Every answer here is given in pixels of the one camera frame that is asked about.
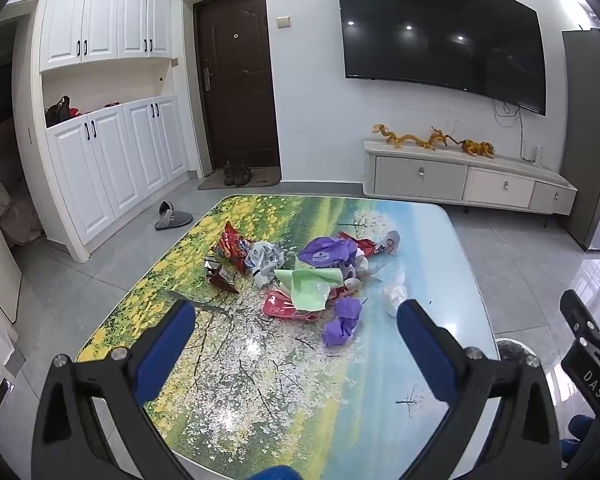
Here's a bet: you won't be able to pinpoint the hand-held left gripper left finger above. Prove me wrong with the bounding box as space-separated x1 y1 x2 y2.
32 299 198 480

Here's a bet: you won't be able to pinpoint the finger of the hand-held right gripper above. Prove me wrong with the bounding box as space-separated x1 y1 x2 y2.
560 289 600 441

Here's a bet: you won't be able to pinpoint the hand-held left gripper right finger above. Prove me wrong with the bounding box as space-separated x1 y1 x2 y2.
396 299 576 480

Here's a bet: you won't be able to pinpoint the purple wrapper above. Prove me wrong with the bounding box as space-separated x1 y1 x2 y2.
322 296 363 348

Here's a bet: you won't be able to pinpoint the dark brown wrapper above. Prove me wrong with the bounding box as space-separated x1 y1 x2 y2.
203 257 241 295

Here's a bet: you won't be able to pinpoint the white plastic sheet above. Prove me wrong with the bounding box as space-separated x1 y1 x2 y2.
342 255 381 293

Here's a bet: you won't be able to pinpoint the white and red packet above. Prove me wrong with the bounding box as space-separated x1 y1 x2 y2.
372 230 402 257

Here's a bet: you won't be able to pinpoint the red foil wrapper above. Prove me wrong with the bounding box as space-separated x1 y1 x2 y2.
336 231 378 258

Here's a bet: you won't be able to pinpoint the red snack bag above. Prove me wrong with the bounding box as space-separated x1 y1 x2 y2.
217 221 253 276

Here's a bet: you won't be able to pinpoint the red and yellow wrapper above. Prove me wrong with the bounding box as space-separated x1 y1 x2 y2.
261 289 326 322

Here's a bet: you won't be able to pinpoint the light green plastic bag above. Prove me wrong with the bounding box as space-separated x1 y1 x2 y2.
274 267 346 312

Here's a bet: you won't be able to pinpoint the white printed plastic bag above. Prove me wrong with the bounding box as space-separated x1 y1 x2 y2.
244 241 287 286

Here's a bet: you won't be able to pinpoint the purple plastic bag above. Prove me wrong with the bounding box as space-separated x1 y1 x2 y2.
298 235 358 268

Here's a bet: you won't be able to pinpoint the grey slipper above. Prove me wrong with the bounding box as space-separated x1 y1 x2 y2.
154 201 193 231

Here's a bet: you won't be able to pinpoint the white television stand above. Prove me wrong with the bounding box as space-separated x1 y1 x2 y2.
362 139 578 217

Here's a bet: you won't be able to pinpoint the grey doormat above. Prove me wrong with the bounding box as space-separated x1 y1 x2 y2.
197 169 283 191

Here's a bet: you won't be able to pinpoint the pink cloth bundle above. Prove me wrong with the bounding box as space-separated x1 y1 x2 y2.
0 195 45 247

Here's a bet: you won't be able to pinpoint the long golden dragon figurine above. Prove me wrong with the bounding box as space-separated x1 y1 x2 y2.
371 123 426 148

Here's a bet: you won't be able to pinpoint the grey refrigerator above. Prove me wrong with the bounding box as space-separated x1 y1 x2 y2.
561 29 600 252

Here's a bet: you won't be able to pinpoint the white shoe cabinet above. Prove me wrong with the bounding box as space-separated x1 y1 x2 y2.
32 0 191 263

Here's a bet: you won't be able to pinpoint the dark bag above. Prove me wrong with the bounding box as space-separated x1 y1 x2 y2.
45 95 73 128

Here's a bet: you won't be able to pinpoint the dark brown entrance door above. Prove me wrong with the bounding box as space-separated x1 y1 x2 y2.
193 0 281 177

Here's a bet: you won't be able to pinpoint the television cables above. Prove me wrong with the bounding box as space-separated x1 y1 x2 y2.
492 99 528 161

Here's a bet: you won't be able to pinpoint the black wall television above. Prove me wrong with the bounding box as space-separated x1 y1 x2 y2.
334 0 547 116

